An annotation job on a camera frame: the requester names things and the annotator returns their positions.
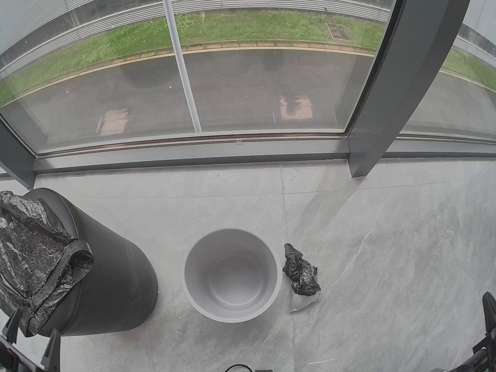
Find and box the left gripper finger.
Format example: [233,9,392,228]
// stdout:
[2,307,23,345]
[40,328,62,372]

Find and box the black plastic bag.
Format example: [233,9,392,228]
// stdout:
[0,191,95,338]

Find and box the flat white paper piece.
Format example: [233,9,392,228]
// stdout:
[289,288,321,314]

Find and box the window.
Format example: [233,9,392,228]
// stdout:
[0,0,496,191]

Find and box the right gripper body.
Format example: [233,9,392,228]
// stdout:
[457,336,496,372]

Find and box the dark grey round chair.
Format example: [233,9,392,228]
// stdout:
[22,188,159,338]

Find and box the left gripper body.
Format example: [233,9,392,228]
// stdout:
[0,336,48,372]

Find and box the black plastic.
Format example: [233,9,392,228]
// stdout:
[282,243,322,297]

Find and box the white trash bin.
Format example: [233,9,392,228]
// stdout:
[184,228,282,322]

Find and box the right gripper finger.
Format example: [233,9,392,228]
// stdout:
[482,292,496,336]

